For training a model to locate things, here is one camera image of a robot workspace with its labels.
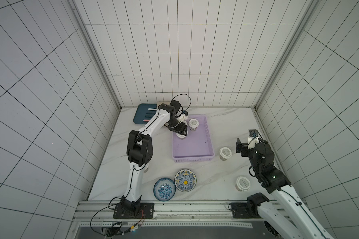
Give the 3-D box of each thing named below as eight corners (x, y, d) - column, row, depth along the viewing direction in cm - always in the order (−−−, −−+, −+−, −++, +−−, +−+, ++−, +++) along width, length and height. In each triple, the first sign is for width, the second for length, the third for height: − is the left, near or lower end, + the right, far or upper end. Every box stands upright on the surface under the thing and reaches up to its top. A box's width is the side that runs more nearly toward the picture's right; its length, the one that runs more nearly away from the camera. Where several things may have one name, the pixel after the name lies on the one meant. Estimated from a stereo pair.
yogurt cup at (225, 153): (218, 161, 91) (221, 156, 86) (217, 152, 95) (219, 147, 90) (229, 161, 91) (232, 156, 86) (227, 152, 95) (230, 147, 90)
